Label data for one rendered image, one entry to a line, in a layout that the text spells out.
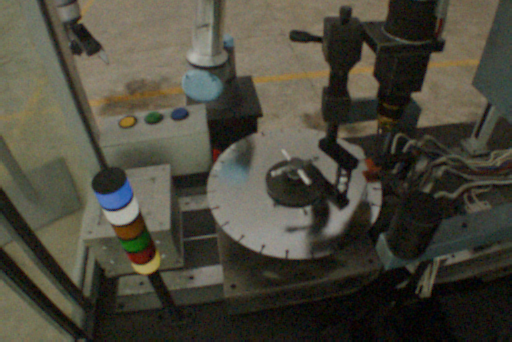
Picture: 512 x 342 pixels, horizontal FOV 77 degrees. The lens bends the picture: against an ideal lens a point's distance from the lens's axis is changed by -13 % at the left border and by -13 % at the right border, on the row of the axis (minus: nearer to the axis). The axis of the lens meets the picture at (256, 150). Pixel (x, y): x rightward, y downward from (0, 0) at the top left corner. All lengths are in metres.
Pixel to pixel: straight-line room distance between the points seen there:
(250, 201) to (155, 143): 0.37
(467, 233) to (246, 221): 0.35
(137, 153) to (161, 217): 0.28
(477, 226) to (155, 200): 0.59
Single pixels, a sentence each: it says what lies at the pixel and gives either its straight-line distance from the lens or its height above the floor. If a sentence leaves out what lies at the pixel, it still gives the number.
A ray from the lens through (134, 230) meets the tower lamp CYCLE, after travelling 0.50.
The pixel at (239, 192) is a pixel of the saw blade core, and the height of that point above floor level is 0.95.
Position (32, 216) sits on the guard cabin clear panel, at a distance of 0.68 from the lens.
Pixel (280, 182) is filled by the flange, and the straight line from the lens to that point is 0.68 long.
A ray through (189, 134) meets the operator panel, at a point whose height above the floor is 0.88.
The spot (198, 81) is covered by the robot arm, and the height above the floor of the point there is 0.94.
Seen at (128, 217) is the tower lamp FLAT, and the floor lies 1.11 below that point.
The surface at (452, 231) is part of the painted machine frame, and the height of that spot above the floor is 1.05.
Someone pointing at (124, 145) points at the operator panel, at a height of 0.88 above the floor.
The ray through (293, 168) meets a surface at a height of 1.00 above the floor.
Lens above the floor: 1.47
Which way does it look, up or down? 42 degrees down
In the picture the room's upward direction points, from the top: 3 degrees counter-clockwise
